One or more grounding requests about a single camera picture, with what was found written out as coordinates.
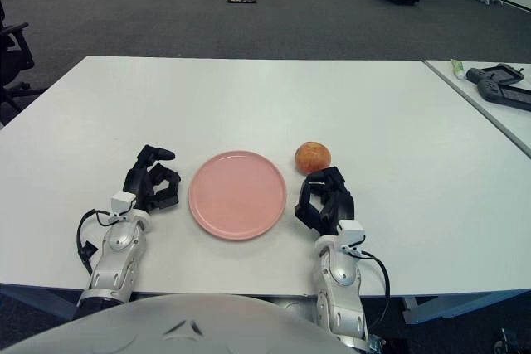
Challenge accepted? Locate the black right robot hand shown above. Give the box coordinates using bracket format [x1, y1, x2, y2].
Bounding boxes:
[294, 166, 356, 239]

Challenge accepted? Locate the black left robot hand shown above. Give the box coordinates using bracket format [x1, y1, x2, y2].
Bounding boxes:
[122, 144, 183, 213]

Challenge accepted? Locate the pink round plate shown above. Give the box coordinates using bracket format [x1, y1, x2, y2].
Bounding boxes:
[188, 149, 288, 241]

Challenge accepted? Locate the grey robot torso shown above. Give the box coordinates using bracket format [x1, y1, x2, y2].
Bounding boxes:
[0, 292, 362, 354]

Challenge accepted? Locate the black office chair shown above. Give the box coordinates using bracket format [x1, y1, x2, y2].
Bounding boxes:
[0, 0, 46, 127]

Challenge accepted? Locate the black handheld controller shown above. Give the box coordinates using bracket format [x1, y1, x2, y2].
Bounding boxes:
[465, 62, 524, 85]
[475, 79, 531, 113]

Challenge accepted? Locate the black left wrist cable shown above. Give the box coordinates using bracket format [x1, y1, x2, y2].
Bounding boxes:
[76, 208, 113, 276]

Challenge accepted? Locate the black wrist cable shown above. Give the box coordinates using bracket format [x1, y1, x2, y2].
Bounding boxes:
[352, 245, 392, 301]
[76, 208, 113, 276]

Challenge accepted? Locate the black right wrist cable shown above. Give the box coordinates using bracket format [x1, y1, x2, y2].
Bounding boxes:
[352, 245, 392, 301]

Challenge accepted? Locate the blue table frame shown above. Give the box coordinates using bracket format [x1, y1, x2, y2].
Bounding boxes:
[0, 283, 531, 326]

